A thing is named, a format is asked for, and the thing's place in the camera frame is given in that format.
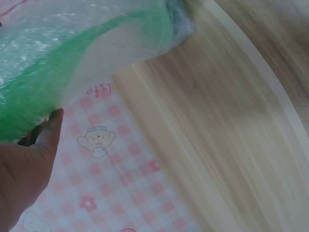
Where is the person's left hand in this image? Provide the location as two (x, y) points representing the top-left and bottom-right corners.
(0, 108), (64, 232)

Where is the green and clear bubble wrap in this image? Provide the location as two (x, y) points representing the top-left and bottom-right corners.
(0, 0), (197, 146)

